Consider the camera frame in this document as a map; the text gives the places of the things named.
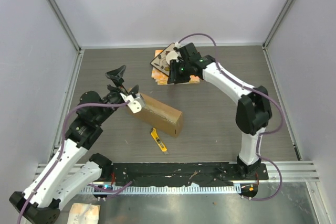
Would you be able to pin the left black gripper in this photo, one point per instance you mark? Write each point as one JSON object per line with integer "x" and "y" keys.
{"x": 116, "y": 76}

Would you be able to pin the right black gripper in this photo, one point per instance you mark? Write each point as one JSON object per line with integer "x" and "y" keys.
{"x": 175, "y": 77}

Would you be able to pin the brown cardboard express box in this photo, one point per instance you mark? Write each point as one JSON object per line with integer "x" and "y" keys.
{"x": 160, "y": 116}

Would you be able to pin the yellow utility knife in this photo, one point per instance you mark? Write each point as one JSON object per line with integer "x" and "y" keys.
{"x": 158, "y": 141}

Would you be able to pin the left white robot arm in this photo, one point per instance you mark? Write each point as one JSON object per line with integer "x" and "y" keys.
{"x": 44, "y": 199}

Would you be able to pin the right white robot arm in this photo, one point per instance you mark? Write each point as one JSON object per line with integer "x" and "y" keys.
{"x": 253, "y": 108}

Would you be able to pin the orange checkered folded cloth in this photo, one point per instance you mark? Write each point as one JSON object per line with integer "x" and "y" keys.
{"x": 161, "y": 79}

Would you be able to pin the white ceramic bowl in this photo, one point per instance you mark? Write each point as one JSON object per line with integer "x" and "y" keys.
{"x": 172, "y": 55}

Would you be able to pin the square floral ceramic plate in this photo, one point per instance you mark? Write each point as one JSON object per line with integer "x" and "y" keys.
{"x": 159, "y": 62}

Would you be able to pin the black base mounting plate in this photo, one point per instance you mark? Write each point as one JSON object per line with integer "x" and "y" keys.
{"x": 206, "y": 174}

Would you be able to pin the white orange paper packet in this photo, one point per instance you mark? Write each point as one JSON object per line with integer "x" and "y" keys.
{"x": 83, "y": 214}

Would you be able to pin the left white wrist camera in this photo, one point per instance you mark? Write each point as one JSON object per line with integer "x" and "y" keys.
{"x": 134, "y": 102}

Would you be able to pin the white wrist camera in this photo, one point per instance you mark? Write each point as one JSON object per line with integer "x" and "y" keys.
{"x": 177, "y": 46}
{"x": 134, "y": 102}

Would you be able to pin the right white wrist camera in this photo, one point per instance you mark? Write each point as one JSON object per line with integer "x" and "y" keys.
{"x": 177, "y": 46}

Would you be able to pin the white slotted cable duct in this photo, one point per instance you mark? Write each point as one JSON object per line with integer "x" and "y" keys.
{"x": 192, "y": 189}

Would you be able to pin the aluminium frame rail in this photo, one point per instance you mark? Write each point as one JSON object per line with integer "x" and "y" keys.
{"x": 291, "y": 171}

